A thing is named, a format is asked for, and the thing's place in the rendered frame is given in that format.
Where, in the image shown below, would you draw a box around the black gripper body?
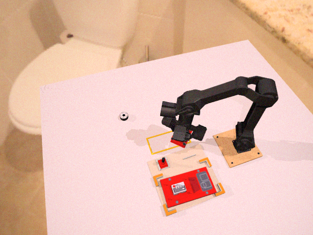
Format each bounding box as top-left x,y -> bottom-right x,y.
162,117 -> 207,141

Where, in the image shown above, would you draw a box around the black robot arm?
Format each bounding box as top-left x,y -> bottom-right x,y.
160,76 -> 279,153

